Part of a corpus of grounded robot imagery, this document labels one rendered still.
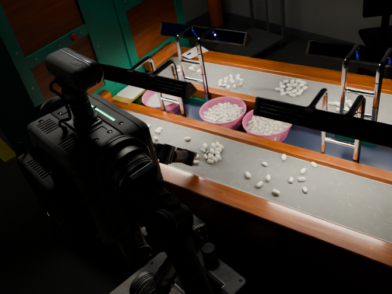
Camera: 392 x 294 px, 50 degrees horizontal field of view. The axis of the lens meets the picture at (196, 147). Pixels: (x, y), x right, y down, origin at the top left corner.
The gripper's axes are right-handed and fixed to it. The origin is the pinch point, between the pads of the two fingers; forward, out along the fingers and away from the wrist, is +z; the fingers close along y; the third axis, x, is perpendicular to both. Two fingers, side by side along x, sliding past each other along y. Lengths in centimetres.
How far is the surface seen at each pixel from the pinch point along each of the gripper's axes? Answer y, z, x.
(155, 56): 80, 52, -49
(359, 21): 5, 245, -137
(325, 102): -52, 9, -38
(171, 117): 35.7, 24.1, -14.1
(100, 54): 86, 8, -40
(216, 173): -11.4, 4.5, 4.9
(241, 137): -10.6, 23.3, -13.9
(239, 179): -23.5, 5.0, 4.4
